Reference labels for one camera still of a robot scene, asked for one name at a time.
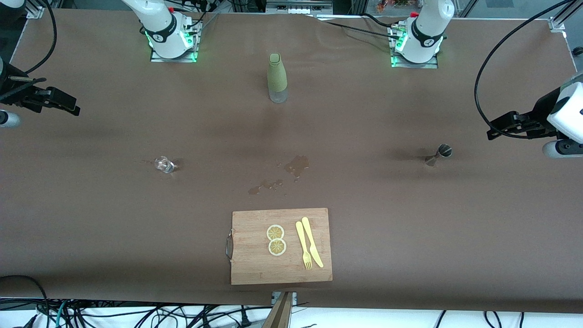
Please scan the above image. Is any brown table cover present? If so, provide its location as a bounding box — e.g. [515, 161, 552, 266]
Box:
[0, 9, 583, 314]

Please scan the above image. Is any clear glass shaker cup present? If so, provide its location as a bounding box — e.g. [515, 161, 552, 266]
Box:
[154, 156, 176, 174]

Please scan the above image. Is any large brown liquid puddle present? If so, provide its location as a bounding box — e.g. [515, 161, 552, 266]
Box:
[284, 155, 310, 183]

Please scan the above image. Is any wooden cutting board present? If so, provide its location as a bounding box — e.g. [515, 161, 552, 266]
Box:
[225, 208, 333, 286]

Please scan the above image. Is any grey metal equipment rack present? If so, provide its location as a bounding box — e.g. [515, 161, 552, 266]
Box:
[266, 0, 333, 14]

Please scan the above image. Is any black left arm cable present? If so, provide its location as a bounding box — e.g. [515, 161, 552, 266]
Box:
[474, 0, 574, 139]

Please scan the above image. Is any thick black floor cable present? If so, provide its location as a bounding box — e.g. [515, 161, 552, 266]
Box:
[0, 275, 51, 328]

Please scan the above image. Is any wooden post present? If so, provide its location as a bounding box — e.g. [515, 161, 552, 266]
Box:
[264, 292, 294, 328]

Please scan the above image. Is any green sleeved glass bottle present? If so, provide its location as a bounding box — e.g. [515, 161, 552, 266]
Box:
[267, 53, 288, 104]

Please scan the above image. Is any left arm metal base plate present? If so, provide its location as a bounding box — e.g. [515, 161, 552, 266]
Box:
[389, 25, 439, 69]

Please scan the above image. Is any black tabletop cable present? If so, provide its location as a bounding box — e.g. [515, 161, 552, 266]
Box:
[314, 16, 401, 39]

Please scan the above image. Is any yellow plastic fork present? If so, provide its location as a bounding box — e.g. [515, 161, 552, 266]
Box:
[295, 221, 313, 270]

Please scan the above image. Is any yellow plastic knife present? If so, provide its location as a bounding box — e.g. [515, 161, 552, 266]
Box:
[301, 217, 324, 268]

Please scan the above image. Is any small brown liquid puddle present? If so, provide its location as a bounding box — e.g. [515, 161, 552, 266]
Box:
[247, 179, 284, 195]

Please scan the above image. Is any aluminium frame profile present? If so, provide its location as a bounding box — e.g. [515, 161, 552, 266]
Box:
[25, 0, 46, 19]
[549, 0, 583, 32]

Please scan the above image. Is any metal jigger measuring cup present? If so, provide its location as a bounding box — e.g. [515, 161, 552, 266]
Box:
[425, 143, 453, 167]

